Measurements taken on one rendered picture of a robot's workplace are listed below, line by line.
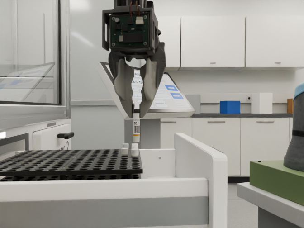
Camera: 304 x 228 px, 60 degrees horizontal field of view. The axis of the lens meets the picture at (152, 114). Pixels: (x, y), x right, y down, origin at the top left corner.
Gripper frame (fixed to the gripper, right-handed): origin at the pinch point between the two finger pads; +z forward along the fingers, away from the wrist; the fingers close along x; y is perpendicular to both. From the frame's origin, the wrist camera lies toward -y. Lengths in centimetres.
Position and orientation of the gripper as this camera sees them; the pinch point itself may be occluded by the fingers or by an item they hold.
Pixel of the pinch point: (137, 109)
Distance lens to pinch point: 43.3
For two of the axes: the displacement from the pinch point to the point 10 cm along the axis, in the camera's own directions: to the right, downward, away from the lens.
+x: 9.9, 0.1, -1.5
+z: -0.1, 10.0, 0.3
